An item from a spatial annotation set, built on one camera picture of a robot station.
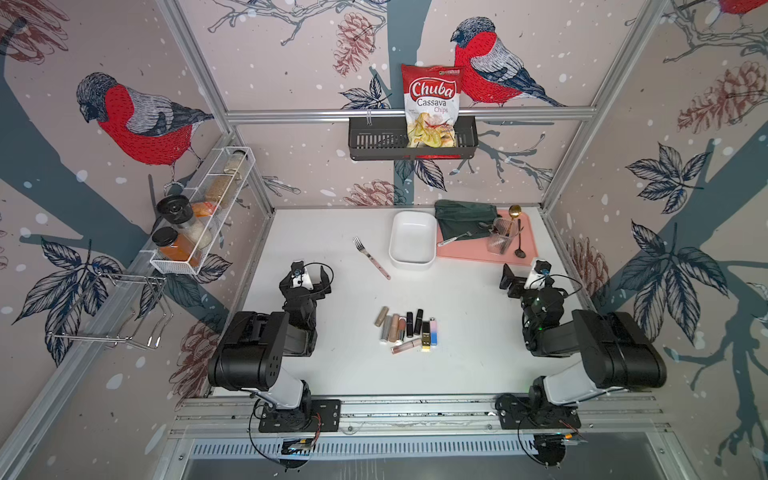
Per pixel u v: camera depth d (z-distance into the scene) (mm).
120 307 560
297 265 765
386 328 876
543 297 708
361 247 1072
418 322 883
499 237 1029
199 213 694
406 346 846
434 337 858
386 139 1067
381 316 901
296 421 672
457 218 1136
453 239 1100
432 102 828
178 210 622
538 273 764
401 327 876
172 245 603
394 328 875
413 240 1070
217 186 783
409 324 878
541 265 761
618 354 439
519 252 1065
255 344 475
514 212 1014
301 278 776
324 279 848
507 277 835
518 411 724
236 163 865
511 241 1012
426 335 856
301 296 713
